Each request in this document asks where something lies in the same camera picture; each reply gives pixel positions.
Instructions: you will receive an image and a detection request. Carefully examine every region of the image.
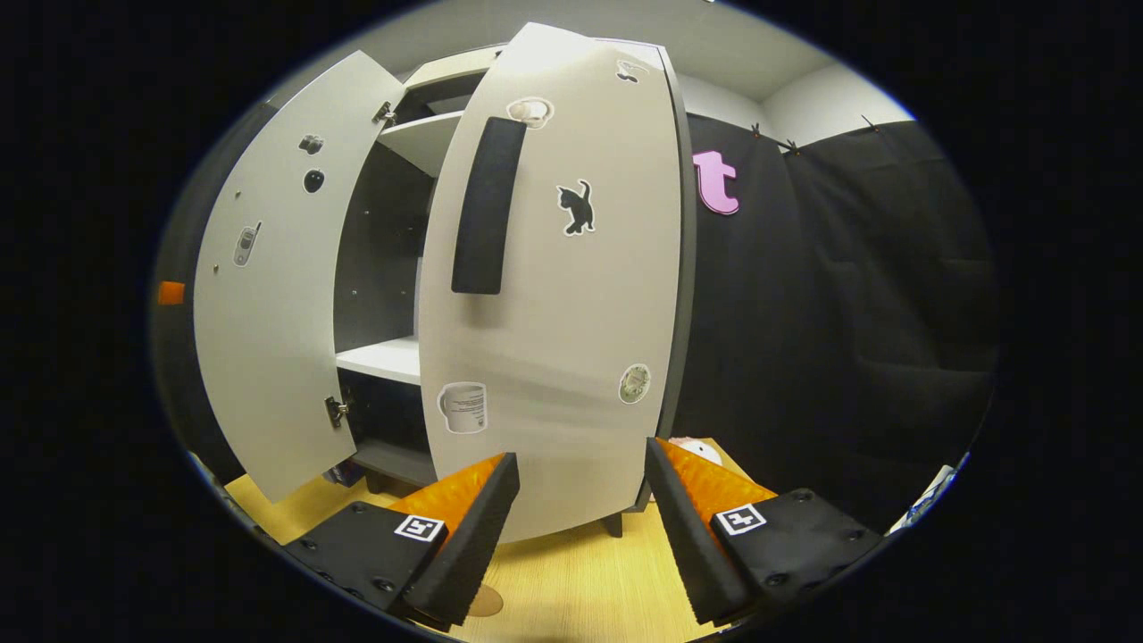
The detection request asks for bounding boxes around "thick white cabinet shelf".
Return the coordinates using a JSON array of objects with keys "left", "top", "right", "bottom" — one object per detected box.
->
[{"left": 336, "top": 335, "right": 422, "bottom": 387}]

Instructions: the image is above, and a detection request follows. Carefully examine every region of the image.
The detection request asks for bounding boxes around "white cabinet door cat sticker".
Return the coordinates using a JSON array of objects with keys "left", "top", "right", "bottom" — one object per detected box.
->
[{"left": 417, "top": 22, "right": 697, "bottom": 544}]

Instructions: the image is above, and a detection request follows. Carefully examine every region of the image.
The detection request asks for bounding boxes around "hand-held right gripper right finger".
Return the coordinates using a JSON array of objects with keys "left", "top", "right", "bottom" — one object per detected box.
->
[{"left": 645, "top": 436, "right": 885, "bottom": 626}]

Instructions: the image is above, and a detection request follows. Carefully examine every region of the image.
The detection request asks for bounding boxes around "small white tray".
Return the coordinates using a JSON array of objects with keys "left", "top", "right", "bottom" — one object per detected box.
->
[{"left": 906, "top": 464, "right": 970, "bottom": 530}]

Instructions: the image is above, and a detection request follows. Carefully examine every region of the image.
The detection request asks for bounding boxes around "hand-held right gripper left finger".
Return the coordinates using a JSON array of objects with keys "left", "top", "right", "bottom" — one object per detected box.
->
[{"left": 284, "top": 451, "right": 521, "bottom": 633}]

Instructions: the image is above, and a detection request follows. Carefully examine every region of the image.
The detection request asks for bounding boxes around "thin white cabinet shelf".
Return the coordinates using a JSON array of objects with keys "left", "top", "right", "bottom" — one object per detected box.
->
[{"left": 377, "top": 110, "right": 465, "bottom": 178}]

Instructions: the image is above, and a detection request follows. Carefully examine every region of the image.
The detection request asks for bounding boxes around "small white pink toy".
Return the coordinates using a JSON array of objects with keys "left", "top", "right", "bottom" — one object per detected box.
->
[{"left": 670, "top": 436, "right": 722, "bottom": 467}]

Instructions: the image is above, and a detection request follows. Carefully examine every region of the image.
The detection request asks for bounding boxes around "white cabinet door phone sticker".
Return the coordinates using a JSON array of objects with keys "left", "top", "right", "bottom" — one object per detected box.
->
[{"left": 192, "top": 51, "right": 407, "bottom": 504}]

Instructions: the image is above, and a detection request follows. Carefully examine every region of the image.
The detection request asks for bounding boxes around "white grey cabinet body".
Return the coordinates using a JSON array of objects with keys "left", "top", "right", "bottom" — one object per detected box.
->
[{"left": 332, "top": 40, "right": 699, "bottom": 539}]

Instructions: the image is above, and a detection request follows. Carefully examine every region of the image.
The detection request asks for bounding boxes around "white cabinet drawer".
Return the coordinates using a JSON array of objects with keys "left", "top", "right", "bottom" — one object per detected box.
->
[{"left": 402, "top": 45, "right": 506, "bottom": 90}]

